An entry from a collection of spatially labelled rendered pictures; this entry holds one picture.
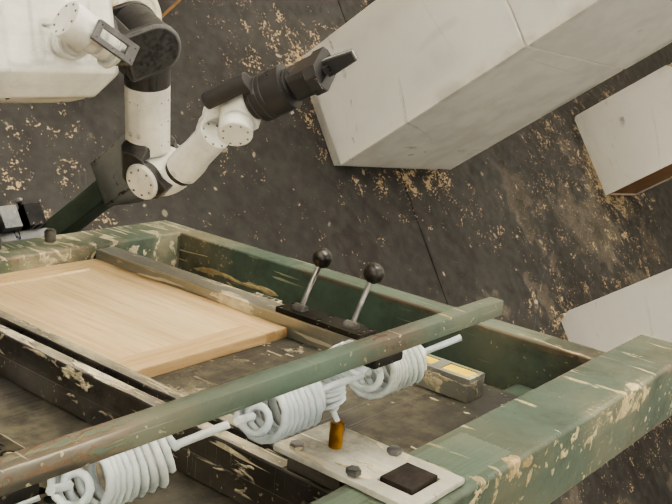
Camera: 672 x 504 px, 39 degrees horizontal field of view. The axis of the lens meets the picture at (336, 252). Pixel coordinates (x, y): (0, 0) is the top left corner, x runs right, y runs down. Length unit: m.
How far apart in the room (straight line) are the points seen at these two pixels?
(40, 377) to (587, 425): 0.77
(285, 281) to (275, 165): 2.02
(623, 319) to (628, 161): 1.55
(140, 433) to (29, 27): 1.07
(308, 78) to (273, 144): 2.41
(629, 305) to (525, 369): 3.43
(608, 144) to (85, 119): 3.89
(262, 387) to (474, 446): 0.38
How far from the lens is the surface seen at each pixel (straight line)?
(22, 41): 1.69
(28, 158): 3.33
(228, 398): 0.81
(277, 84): 1.74
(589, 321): 5.27
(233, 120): 1.77
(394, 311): 1.88
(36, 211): 2.27
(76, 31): 1.63
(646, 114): 6.41
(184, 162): 1.91
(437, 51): 3.97
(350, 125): 4.23
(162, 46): 1.86
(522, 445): 1.18
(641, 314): 5.14
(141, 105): 1.91
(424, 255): 4.55
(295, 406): 0.94
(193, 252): 2.25
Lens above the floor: 2.55
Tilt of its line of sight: 39 degrees down
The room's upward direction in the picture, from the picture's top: 61 degrees clockwise
